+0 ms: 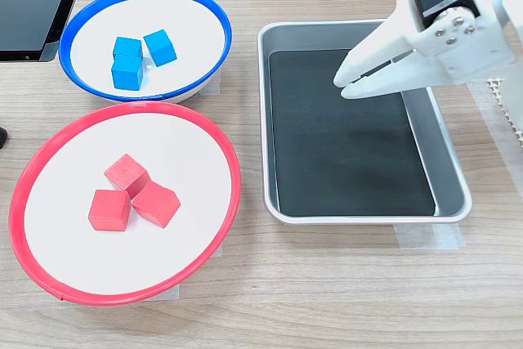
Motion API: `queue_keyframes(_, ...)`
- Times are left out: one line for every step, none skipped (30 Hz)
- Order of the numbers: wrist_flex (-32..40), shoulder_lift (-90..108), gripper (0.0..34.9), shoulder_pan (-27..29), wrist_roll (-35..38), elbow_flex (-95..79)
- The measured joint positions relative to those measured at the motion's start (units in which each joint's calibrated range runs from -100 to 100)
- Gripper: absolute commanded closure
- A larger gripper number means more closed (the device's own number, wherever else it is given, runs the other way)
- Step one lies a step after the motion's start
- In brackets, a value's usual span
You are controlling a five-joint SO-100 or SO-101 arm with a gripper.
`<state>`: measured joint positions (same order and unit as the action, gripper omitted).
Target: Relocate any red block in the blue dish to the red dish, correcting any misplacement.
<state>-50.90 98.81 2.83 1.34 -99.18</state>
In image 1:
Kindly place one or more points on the blue-rimmed white plate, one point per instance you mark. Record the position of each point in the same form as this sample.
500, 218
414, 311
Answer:
94, 63

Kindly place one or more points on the blue cube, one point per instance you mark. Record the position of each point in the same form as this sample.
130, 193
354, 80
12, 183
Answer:
126, 73
127, 46
160, 48

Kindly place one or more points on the clear tape strip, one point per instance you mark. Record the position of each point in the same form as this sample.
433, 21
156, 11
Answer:
429, 236
212, 83
169, 293

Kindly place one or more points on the red-rimmed white plate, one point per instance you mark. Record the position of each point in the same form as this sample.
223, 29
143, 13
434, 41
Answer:
184, 161

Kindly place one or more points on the pale perforated base plate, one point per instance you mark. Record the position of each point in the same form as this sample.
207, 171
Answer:
518, 136

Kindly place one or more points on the wide translucent tape sheet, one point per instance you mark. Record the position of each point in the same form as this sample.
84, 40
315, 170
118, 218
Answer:
486, 120

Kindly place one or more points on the black tray mat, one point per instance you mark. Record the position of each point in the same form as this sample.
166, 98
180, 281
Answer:
347, 148

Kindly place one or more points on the steel tray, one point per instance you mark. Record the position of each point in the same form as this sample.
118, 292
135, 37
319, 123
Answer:
449, 161

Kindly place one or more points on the red cube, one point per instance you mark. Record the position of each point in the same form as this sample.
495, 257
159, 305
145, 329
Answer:
157, 204
108, 210
126, 171

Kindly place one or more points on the black flat panel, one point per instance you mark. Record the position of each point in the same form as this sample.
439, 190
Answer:
28, 18

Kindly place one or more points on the black rounded object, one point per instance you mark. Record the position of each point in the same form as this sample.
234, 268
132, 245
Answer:
3, 137

